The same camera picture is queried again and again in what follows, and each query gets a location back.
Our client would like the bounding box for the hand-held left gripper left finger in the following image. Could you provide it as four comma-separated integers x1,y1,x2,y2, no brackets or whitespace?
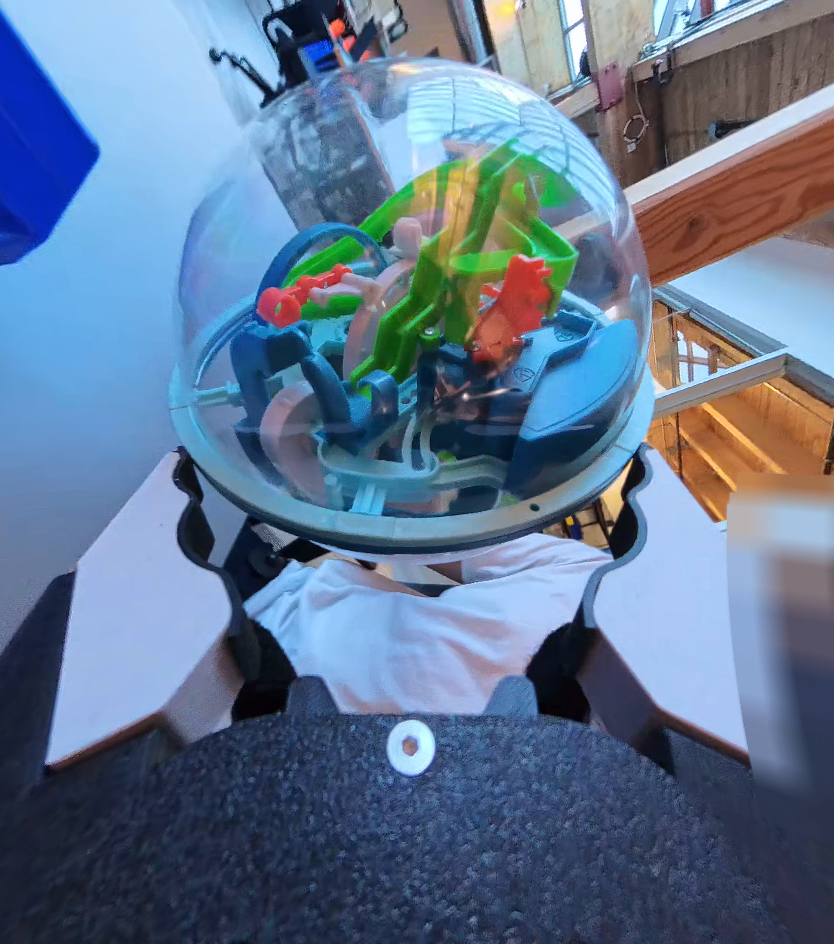
44,446,252,771

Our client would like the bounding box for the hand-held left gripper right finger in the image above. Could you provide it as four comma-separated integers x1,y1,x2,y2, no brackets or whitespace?
575,446,751,764

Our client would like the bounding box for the clear plastic maze ball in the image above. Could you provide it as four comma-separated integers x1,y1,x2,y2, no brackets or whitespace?
170,58,657,567

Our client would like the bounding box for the person's white shirt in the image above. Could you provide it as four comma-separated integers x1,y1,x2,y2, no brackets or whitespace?
243,531,613,716

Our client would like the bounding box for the small window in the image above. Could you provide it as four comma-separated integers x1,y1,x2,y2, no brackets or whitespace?
555,0,596,84

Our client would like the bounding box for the white ledge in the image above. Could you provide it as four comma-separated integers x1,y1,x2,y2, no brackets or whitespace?
654,236,834,438

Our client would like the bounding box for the blue plastic bin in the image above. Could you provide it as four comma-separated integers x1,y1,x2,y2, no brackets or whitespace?
0,0,102,274

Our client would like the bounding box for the large window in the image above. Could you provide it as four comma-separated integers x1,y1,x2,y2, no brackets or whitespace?
649,0,834,56

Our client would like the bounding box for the wooden beam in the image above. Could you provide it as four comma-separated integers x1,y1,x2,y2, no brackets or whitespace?
623,55,834,289

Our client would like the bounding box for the black cable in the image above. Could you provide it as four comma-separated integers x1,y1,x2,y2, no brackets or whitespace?
209,46,279,100

